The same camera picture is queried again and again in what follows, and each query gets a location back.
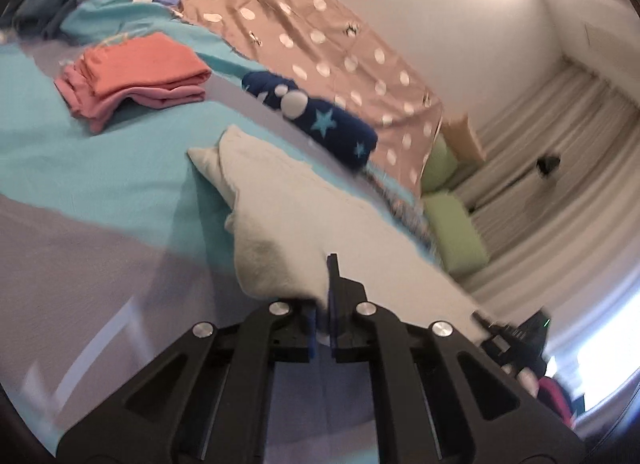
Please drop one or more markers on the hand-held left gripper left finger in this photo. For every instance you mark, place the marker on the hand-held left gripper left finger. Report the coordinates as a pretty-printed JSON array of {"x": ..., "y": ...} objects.
[{"x": 312, "y": 334}]

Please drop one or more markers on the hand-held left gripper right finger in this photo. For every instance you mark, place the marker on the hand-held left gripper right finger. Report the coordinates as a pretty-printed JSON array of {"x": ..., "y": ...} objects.
[{"x": 332, "y": 304}]

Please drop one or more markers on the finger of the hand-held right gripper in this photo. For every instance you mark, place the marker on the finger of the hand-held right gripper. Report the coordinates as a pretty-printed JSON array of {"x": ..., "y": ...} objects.
[{"x": 487, "y": 325}]

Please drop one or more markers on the cream white towel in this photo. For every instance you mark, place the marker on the cream white towel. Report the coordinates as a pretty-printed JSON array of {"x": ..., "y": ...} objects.
[{"x": 300, "y": 214}]

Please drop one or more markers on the small green pillow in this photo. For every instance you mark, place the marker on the small green pillow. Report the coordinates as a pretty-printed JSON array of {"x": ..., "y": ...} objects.
[{"x": 455, "y": 234}]

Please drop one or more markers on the beige curtain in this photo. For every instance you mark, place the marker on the beige curtain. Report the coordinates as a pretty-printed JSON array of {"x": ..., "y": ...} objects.
[{"x": 550, "y": 224}]

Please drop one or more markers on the large green pillow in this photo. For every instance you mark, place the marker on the large green pillow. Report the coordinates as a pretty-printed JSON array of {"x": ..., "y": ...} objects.
[{"x": 440, "y": 164}]

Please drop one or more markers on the black floor lamp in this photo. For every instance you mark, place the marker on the black floor lamp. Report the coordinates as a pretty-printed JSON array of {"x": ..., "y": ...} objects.
[{"x": 547, "y": 165}]

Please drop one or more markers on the navy star print blanket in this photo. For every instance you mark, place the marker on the navy star print blanket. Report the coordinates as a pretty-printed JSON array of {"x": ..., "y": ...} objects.
[{"x": 325, "y": 124}]

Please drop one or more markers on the beige pillow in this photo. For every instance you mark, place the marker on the beige pillow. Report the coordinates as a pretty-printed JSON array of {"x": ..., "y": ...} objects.
[{"x": 465, "y": 139}]

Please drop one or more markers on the pink polka dot sheet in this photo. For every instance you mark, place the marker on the pink polka dot sheet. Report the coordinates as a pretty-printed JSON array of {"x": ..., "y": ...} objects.
[{"x": 310, "y": 54}]

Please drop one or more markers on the folded pink garment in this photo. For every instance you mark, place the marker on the folded pink garment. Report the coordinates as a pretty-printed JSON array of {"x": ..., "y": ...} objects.
[{"x": 110, "y": 106}]

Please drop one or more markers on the folded coral garment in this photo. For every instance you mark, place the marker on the folded coral garment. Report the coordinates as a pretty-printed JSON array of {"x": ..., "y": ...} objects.
[{"x": 145, "y": 64}]

